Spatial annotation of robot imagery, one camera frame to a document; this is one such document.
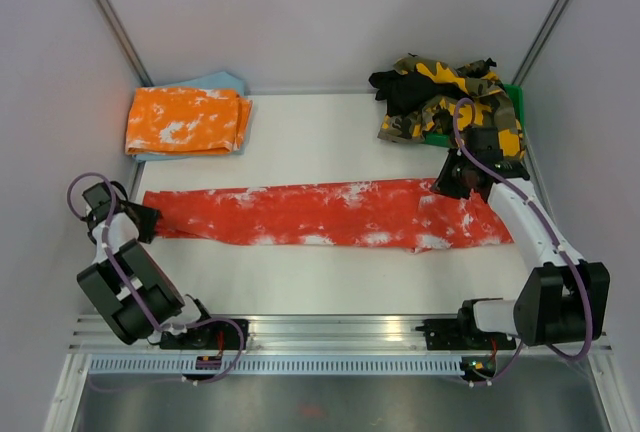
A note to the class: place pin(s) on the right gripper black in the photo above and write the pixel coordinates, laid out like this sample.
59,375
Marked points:
443,184

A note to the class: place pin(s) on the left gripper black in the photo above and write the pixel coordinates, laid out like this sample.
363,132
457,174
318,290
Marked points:
150,217

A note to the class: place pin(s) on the red white tie-dye trousers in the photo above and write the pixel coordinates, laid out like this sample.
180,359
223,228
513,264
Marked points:
399,213

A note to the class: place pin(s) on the camouflage yellow green trousers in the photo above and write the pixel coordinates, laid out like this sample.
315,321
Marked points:
479,99

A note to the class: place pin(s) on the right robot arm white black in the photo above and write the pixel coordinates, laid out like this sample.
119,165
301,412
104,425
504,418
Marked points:
564,297

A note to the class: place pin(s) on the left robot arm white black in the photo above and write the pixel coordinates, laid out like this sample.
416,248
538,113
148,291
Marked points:
125,285

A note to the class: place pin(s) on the folded orange tie-dye trousers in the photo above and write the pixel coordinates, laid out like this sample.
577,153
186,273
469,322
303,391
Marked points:
185,119

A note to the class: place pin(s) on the black trousers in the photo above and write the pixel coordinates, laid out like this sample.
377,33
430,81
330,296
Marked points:
404,94

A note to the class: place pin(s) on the folded light blue trousers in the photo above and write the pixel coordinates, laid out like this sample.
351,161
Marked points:
220,81

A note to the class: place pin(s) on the green plastic bin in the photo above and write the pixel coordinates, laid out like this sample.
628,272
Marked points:
514,93

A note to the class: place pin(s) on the aluminium front rail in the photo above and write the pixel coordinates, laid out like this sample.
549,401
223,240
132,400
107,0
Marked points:
283,335

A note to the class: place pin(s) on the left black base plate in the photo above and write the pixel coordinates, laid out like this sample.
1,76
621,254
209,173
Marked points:
219,335

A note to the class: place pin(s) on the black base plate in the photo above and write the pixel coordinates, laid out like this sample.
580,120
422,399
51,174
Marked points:
219,335
449,335

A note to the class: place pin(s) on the white slotted cable duct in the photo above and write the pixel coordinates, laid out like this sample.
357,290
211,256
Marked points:
334,365

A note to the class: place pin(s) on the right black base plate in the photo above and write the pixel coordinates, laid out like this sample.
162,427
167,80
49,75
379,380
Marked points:
449,335

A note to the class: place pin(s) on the right corner aluminium post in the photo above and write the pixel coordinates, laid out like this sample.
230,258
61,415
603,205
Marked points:
553,17

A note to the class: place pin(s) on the corner aluminium post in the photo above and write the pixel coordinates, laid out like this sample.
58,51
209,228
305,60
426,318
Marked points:
124,42
553,17

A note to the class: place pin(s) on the left corner aluminium post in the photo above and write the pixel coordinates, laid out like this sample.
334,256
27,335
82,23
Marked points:
124,42

